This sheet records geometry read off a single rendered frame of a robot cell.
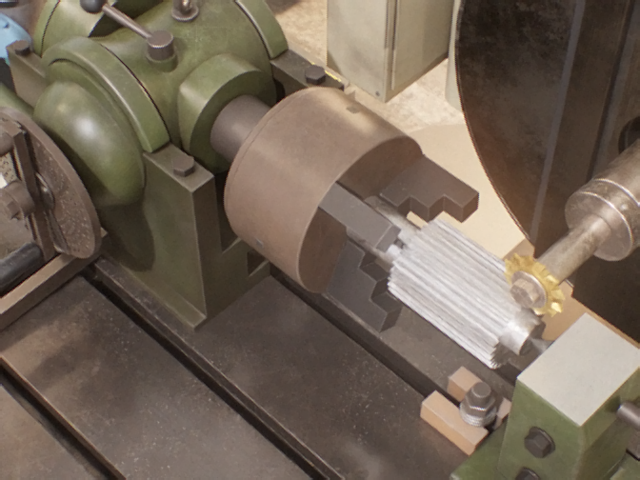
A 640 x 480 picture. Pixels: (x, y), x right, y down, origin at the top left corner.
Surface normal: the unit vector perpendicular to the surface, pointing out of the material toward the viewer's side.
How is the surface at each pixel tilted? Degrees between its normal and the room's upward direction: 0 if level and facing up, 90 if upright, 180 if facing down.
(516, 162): 90
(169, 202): 90
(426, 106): 0
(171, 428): 0
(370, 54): 90
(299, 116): 6
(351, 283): 65
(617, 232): 90
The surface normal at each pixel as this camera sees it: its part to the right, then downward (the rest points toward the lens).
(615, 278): -0.70, 0.54
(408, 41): 0.71, 0.54
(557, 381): 0.00, -0.65
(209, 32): 0.29, -0.37
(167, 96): 0.78, -0.25
